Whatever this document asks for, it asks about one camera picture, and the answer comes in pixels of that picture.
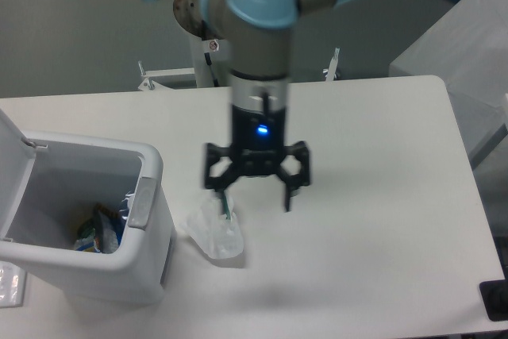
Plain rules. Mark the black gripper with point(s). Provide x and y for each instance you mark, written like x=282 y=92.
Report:
x=257 y=149

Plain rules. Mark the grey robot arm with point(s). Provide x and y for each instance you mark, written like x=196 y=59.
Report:
x=267 y=102

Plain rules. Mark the trash pile inside can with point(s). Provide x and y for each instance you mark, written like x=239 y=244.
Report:
x=103 y=231

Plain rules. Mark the white trash can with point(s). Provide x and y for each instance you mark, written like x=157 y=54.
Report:
x=50 y=183

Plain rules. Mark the crumpled clear plastic bag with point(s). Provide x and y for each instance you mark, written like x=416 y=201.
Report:
x=214 y=227

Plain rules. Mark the grey side cabinet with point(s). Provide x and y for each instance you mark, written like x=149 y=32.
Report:
x=467 y=49

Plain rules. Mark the clear plastic sheet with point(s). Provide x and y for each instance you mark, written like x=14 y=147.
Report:
x=13 y=281

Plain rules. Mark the black device at edge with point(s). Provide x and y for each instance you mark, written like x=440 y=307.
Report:
x=494 y=295

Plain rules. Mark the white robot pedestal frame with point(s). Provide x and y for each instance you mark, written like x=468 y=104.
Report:
x=198 y=65

